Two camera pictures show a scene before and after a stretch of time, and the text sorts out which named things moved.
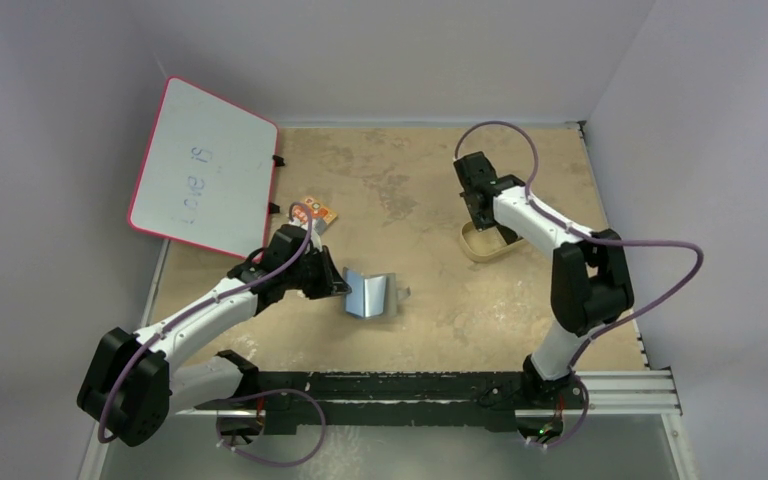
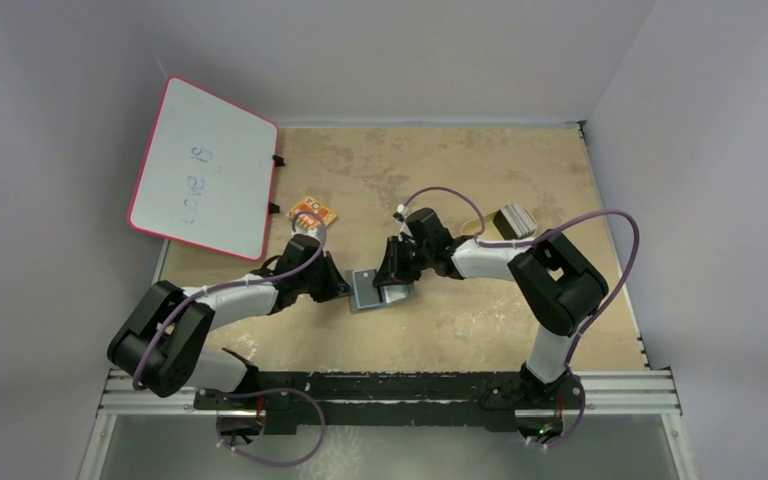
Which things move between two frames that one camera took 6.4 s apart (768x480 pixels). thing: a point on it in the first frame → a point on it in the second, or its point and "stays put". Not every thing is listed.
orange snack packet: [319, 211] stays put
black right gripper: [481, 216] → [396, 259]
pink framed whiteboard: [208, 171] stays put
